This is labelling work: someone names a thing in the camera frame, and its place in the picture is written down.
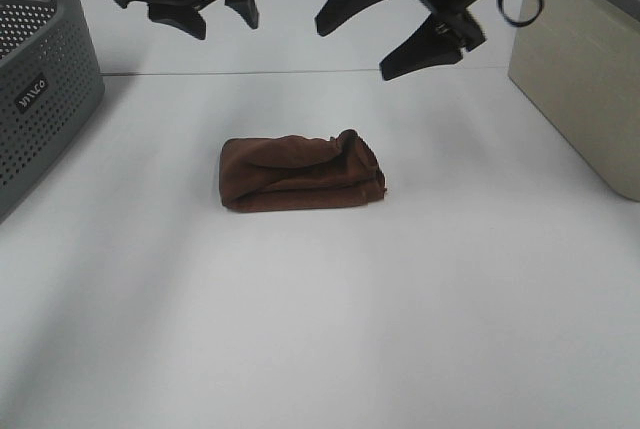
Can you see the beige storage box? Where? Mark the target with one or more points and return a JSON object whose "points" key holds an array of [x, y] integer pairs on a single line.
{"points": [[578, 63]]}

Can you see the brown towel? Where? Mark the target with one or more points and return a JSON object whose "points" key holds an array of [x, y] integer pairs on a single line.
{"points": [[298, 173]]}

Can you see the grey perforated laundry basket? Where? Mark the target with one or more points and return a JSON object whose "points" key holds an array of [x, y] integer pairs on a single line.
{"points": [[50, 87]]}

